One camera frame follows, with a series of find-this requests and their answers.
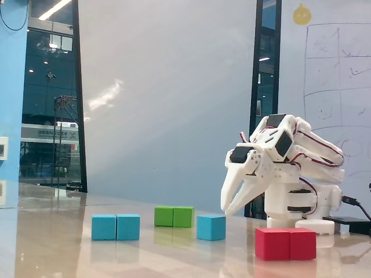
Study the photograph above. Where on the black power box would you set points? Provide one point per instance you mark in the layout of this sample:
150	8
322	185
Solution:
347	223

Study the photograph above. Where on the black window frame post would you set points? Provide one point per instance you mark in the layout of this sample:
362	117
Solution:
79	101
255	58

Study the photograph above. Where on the long green block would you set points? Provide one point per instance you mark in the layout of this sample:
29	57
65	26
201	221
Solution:
174	217

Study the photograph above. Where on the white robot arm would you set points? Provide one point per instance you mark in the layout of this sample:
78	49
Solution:
290	176

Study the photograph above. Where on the white wall socket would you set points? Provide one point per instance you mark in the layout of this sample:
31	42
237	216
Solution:
3	147

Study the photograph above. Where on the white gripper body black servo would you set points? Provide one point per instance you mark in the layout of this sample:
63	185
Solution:
235	171

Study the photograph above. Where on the small blue cube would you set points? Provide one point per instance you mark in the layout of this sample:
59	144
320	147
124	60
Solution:
211	228

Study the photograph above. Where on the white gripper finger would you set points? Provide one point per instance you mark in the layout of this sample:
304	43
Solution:
230	185
246	194

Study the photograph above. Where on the long red block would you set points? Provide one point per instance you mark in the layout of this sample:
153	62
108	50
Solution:
285	244

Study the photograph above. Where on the long blue block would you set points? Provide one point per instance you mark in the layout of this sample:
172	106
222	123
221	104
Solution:
116	227

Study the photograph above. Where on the yellow round sticker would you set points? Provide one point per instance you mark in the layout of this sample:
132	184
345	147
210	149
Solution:
302	15

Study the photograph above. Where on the whiteboard with pen sketches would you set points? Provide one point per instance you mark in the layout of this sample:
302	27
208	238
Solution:
324	72

